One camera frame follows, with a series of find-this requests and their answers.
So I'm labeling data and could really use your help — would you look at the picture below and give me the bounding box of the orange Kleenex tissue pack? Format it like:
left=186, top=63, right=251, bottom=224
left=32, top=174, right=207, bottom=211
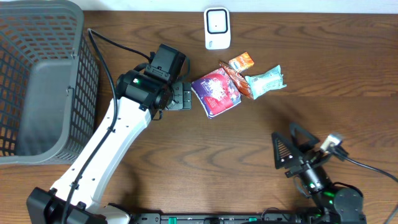
left=228, top=52, right=254, bottom=73

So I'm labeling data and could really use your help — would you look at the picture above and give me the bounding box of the grey plastic laundry basket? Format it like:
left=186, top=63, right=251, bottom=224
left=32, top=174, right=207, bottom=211
left=1, top=1, right=99, bottom=165

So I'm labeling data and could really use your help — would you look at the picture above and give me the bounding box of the purple red liner pack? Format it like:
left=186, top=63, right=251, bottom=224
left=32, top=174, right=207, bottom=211
left=192, top=68, right=241, bottom=119

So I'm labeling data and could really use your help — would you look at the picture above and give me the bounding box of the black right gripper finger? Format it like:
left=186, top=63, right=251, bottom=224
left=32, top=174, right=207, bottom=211
left=289, top=123, right=320, bottom=152
left=271, top=132, right=303, bottom=169

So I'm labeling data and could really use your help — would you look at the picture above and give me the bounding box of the green Zappy wipes pack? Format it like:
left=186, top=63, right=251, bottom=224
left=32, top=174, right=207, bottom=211
left=244, top=65, right=287, bottom=100

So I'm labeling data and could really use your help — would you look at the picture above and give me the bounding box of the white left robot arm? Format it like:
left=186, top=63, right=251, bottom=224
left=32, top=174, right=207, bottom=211
left=27, top=68, right=192, bottom=223

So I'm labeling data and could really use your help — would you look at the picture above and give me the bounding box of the white barcode scanner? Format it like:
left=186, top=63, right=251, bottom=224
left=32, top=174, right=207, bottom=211
left=203, top=7, right=231, bottom=50

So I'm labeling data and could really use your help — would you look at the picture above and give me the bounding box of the red snack wrapper packet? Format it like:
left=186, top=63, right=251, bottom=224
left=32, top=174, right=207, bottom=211
left=219, top=61, right=254, bottom=100

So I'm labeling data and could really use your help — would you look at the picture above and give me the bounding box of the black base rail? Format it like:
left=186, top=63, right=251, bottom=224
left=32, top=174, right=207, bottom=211
left=102, top=203, right=321, bottom=224

